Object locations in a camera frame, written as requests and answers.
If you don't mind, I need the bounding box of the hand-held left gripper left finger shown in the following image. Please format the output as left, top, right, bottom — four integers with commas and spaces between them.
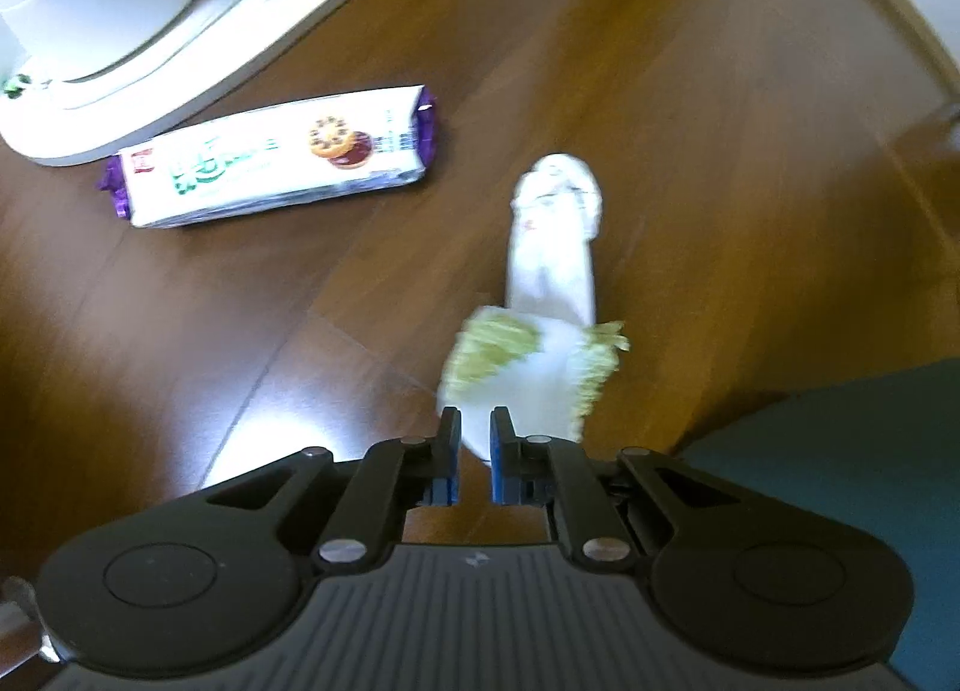
206, 406, 462, 572

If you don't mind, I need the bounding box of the white cookie packet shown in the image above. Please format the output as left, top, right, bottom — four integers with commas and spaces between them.
101, 85, 440, 229

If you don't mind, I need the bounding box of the blue plastic bin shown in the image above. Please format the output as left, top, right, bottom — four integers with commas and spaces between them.
675, 357, 960, 691

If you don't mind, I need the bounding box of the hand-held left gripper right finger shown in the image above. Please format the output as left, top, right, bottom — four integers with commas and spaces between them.
489, 406, 751, 573

